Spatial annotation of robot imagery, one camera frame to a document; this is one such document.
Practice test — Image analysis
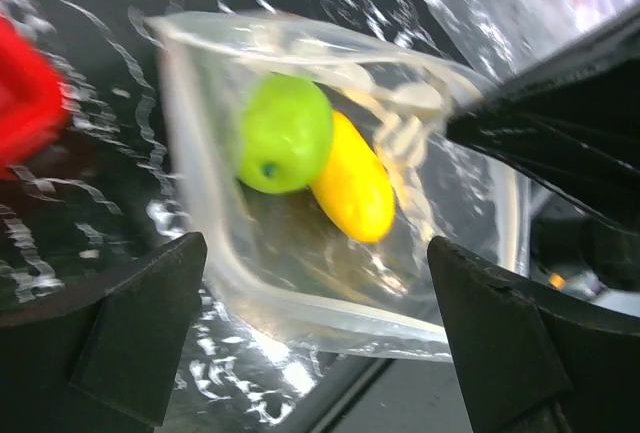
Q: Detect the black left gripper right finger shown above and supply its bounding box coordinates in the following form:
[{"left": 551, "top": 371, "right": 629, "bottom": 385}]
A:
[{"left": 427, "top": 237, "right": 639, "bottom": 432}]

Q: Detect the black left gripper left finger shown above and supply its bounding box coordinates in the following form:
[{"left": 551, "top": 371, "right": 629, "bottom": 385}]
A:
[{"left": 1, "top": 233, "right": 207, "bottom": 432}]

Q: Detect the polka dot zip bag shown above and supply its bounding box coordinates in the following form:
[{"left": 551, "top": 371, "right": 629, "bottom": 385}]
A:
[{"left": 147, "top": 12, "right": 529, "bottom": 360}]

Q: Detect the yellow mango toy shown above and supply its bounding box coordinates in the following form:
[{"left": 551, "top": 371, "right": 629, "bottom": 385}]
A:
[{"left": 310, "top": 110, "right": 395, "bottom": 243}]

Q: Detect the red plastic fruit bin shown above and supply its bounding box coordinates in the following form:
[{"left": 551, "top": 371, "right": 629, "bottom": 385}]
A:
[{"left": 1, "top": 18, "right": 70, "bottom": 180}]

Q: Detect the green apple toy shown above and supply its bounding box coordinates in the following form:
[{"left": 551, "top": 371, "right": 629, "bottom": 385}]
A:
[{"left": 237, "top": 73, "right": 333, "bottom": 194}]

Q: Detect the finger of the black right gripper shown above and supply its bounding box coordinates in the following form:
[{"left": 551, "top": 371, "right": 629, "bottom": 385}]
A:
[{"left": 445, "top": 4, "right": 639, "bottom": 233}]

